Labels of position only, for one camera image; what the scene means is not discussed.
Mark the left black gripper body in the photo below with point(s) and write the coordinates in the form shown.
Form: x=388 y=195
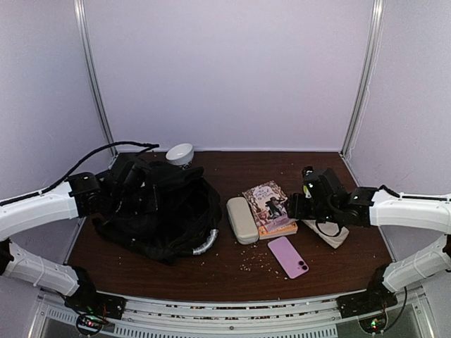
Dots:
x=146 y=205

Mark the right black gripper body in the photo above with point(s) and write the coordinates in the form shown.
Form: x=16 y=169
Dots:
x=301 y=213

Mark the black student backpack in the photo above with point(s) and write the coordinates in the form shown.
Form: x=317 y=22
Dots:
x=186 y=223

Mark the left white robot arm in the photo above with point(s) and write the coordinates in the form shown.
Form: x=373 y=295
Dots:
x=121 y=188

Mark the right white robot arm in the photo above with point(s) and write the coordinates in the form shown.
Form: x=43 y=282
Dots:
x=324 y=199

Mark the orange paperback book underneath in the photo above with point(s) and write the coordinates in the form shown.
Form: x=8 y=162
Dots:
x=286 y=230

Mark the illustrated paperback book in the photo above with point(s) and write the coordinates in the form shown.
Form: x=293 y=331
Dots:
x=267 y=204

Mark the cream fabric pencil pouch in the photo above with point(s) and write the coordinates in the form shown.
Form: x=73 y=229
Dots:
x=329 y=232

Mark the white patterned ceramic bowl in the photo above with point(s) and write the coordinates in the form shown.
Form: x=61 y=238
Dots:
x=181 y=155

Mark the pink smartphone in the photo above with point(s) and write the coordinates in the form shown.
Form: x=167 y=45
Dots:
x=288 y=257

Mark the beige glasses case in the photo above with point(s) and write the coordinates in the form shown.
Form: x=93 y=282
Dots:
x=242 y=221

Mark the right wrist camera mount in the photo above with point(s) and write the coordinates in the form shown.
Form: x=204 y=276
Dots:
x=306 y=172

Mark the front aluminium rail base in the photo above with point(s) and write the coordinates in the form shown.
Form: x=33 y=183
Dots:
x=318 y=316

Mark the right aluminium frame post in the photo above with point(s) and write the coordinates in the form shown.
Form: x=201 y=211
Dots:
x=372 y=47

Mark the aluminium frame post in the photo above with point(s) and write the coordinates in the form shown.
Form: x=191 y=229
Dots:
x=372 y=47
x=80 y=16

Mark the left aluminium frame post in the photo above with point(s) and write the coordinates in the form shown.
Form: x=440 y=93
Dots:
x=80 y=16

